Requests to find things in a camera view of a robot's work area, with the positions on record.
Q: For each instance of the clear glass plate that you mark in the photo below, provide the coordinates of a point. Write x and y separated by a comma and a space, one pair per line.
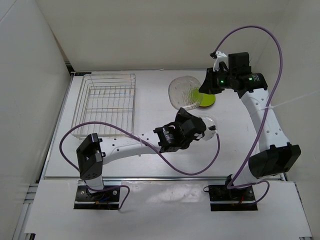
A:
208, 120
183, 92

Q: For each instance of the green plate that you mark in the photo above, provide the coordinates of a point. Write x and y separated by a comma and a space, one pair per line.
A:
207, 100

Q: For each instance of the wire dish rack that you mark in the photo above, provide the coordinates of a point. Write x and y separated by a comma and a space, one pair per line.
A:
108, 98

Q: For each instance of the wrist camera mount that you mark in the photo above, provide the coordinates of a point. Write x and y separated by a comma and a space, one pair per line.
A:
218, 57
209, 133

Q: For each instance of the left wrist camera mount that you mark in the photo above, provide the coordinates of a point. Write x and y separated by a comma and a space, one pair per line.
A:
209, 133

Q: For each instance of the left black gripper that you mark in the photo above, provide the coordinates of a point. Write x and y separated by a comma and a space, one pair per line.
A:
182, 114

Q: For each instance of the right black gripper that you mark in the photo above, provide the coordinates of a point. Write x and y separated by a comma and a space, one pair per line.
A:
208, 87

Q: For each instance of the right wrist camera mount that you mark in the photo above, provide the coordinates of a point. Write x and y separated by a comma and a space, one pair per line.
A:
218, 57

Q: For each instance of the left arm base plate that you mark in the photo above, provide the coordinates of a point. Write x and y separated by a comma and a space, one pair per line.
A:
107, 200

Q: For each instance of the orange plate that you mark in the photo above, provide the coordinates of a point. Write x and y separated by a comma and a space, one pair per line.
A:
205, 106

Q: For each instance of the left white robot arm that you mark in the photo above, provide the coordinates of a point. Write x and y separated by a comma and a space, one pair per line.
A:
94, 152

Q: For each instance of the white zip tie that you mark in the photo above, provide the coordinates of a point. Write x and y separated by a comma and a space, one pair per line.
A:
290, 101

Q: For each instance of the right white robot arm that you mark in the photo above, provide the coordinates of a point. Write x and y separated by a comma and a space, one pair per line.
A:
276, 154

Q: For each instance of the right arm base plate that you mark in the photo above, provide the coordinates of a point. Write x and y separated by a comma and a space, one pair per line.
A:
231, 200

